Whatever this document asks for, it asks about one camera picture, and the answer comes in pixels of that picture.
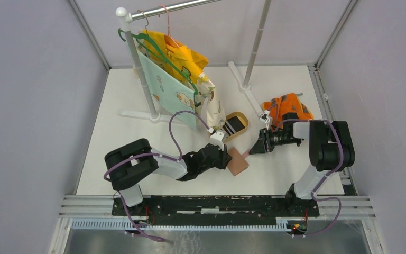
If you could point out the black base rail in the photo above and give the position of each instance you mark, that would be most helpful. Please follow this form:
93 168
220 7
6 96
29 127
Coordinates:
222 210

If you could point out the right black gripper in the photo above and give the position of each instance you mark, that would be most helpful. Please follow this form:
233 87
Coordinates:
259 147

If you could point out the white metal clothes rack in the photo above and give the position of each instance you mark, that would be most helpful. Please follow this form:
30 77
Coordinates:
125 33

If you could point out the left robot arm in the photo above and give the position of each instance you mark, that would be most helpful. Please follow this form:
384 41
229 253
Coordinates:
129 164

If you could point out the black credit card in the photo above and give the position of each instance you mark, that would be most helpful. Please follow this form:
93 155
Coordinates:
234 125

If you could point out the orange patterned cloth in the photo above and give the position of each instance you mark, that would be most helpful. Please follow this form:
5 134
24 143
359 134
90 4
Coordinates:
288 103

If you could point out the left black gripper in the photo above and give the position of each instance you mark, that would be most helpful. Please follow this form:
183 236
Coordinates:
225 158

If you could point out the yellow oval tray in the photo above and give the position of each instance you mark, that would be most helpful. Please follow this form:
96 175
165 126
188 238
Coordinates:
243 119

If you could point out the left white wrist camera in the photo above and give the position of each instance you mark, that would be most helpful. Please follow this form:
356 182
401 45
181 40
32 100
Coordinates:
218 138

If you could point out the pink clothes hanger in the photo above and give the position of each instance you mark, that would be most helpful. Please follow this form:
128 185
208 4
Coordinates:
168 26

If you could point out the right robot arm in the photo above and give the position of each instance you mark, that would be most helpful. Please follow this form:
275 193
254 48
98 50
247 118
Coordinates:
330 150

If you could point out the green clothes hanger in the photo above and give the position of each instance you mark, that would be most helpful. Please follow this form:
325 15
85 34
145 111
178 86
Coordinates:
158 53

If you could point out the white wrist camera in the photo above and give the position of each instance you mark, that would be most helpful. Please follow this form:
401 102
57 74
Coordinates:
218 138
266 119

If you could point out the light green printed garment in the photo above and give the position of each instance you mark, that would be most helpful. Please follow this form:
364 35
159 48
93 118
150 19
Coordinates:
171 94

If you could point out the white perforated cable tray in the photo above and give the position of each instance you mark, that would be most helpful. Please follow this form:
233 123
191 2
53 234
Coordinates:
125 224

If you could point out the cream printed garment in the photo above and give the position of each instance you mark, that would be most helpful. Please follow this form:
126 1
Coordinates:
208 102

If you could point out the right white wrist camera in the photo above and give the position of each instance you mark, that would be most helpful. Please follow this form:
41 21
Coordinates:
266 119

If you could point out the yellow garment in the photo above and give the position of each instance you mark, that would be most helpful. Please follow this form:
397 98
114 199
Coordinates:
186 59

